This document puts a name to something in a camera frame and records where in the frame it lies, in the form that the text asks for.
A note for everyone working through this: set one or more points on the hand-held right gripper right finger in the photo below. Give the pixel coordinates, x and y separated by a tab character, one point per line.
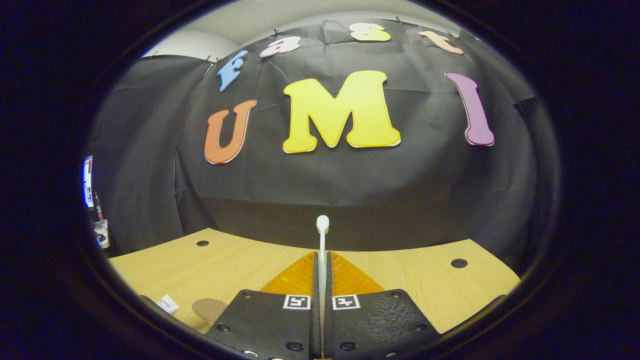
329	325

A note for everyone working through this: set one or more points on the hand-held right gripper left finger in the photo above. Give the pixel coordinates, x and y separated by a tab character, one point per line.
316	325

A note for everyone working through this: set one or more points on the white toothbrush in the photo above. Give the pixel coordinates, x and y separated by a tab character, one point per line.
322	225

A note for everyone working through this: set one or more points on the round brown coaster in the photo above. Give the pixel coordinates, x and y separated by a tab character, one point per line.
207	310

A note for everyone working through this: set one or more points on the toothpaste tube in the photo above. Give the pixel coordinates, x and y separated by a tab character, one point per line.
167	303

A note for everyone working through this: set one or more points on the wooden desktop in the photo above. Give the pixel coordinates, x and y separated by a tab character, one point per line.
425	290

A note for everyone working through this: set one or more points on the black backdrop cloth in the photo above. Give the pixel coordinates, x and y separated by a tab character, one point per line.
350	190

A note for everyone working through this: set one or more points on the white object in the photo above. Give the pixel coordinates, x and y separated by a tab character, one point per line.
102	235

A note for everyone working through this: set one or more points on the bright wall panel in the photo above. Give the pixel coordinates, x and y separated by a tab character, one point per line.
88	180

